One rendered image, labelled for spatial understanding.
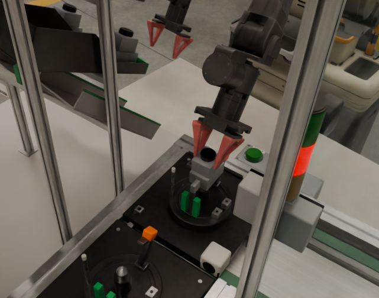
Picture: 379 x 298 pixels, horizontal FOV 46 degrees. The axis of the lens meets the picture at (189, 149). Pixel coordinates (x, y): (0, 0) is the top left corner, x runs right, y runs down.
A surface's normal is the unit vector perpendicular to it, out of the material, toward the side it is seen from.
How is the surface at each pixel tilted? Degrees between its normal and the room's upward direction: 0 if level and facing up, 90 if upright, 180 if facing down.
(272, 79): 98
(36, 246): 0
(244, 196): 90
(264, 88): 8
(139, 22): 0
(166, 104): 0
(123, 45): 89
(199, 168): 93
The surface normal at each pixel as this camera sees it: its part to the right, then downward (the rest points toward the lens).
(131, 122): 0.72, 0.50
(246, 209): -0.56, 0.54
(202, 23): 0.06, -0.73
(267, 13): -0.43, -0.21
